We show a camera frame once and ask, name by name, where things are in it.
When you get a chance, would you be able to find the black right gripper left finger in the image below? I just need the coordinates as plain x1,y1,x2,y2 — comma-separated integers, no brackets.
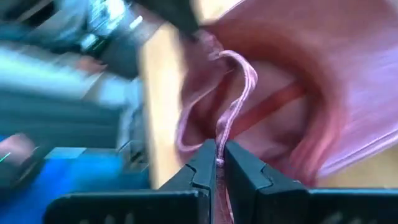
43,139,218,224

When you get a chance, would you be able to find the person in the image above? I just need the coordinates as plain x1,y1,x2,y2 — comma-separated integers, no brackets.
0,149,150,224

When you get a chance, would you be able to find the maroon baseball cap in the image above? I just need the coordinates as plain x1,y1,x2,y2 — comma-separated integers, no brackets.
175,0,398,224

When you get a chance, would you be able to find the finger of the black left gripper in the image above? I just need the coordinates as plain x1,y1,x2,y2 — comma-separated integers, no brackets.
133,0,200,34

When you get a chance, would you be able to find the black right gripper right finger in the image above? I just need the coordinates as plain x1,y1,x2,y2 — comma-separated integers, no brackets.
224,140,398,224

